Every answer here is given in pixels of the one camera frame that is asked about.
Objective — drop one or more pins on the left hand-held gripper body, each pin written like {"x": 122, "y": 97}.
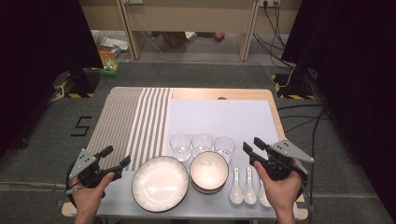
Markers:
{"x": 88, "y": 174}

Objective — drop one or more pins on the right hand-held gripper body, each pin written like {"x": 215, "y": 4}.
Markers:
{"x": 283, "y": 165}

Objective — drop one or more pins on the white ceramic spoon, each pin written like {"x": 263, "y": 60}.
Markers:
{"x": 249, "y": 194}
{"x": 236, "y": 194}
{"x": 264, "y": 199}

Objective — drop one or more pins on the white plate dark rim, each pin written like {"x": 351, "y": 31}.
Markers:
{"x": 160, "y": 186}

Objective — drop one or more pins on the person's left hand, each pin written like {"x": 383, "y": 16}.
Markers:
{"x": 90, "y": 199}

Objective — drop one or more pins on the person's right hand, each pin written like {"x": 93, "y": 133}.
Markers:
{"x": 285, "y": 194}

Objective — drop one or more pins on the clear drinking glass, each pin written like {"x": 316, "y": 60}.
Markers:
{"x": 224, "y": 147}
{"x": 180, "y": 149}
{"x": 202, "y": 143}

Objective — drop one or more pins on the striped beige placemat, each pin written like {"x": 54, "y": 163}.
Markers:
{"x": 124, "y": 124}

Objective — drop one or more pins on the black metal stand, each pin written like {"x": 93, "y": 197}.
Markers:
{"x": 295, "y": 84}
{"x": 81, "y": 81}

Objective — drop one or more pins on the green snack packet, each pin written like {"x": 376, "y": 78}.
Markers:
{"x": 110, "y": 69}

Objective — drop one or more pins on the yellow snack packet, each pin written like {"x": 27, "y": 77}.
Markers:
{"x": 107, "y": 58}

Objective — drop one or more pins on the clear plastic bag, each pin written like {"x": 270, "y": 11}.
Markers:
{"x": 112, "y": 42}

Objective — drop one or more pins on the person in black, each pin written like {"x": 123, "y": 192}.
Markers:
{"x": 37, "y": 62}

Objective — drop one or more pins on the red can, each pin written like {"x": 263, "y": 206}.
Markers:
{"x": 220, "y": 36}

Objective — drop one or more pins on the black curtain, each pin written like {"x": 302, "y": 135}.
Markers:
{"x": 358, "y": 77}

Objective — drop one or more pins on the crumpled white paper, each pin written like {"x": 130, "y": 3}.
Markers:
{"x": 190, "y": 34}

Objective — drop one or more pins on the large brown cardboard box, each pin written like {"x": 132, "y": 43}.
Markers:
{"x": 174, "y": 39}

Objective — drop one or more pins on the beige office desk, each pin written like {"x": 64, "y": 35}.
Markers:
{"x": 186, "y": 18}

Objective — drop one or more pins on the white wall socket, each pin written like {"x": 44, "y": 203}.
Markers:
{"x": 271, "y": 3}

